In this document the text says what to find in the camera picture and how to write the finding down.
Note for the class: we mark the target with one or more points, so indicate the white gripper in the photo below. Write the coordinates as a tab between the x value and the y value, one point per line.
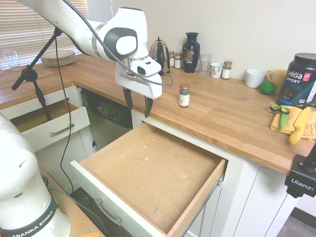
138	86

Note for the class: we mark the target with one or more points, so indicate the seasoning jar with copper lid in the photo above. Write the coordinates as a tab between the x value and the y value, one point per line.
184	97

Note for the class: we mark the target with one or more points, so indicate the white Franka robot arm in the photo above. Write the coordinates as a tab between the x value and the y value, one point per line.
123	29

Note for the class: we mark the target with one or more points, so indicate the small spice jar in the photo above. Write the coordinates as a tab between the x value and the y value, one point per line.
171	59
178	61

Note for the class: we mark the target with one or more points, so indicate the large open wooden drawer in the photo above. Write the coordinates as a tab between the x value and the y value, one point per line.
153	172

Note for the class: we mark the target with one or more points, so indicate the small open white drawer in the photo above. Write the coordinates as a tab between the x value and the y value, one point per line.
56	123

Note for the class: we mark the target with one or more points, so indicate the spice jar with copper lid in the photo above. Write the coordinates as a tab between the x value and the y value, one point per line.
226	71

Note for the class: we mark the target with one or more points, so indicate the white cabinet beside large drawer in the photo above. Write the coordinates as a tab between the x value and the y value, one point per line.
266	197

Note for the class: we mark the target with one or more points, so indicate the stainless steel dishwasher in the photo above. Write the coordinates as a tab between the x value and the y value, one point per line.
111	113

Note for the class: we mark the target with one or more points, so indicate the stainless steel electric kettle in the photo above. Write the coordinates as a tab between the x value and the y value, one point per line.
158	53

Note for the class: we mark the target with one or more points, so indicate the dark blue painted vase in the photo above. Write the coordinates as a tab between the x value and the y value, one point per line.
190	54

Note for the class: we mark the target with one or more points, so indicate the clear faceted drinking glass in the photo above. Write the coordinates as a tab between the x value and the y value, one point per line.
206	64

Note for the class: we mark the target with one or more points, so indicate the small patterned white cup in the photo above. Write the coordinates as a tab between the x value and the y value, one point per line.
216	71

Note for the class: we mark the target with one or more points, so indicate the stack of beige plates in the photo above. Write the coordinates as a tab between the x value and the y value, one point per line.
59	58

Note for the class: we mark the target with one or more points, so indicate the black boom tripod stand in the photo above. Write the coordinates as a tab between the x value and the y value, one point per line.
32	74

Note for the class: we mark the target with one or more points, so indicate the plain white mug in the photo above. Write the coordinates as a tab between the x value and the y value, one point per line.
255	79

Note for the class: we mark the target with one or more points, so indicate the green lime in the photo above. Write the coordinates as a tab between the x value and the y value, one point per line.
266	88

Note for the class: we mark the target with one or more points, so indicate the white window blinds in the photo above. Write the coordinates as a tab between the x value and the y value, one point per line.
24	29

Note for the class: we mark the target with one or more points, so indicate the clear tumbler glass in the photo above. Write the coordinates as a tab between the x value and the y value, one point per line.
10	60

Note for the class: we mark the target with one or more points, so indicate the yellow folded cloth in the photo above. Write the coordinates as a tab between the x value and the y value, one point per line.
275	124

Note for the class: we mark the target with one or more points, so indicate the yellow mug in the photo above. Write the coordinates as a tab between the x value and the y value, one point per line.
279	77

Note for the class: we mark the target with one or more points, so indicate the black Vega protein tub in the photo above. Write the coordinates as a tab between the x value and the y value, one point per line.
300	81

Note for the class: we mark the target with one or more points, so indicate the yellow knife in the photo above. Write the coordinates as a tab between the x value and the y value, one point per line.
300	126

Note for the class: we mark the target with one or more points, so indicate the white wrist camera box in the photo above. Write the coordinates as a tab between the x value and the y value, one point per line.
148	66

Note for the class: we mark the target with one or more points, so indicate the black clamp camera stand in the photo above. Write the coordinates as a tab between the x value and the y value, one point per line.
300	176

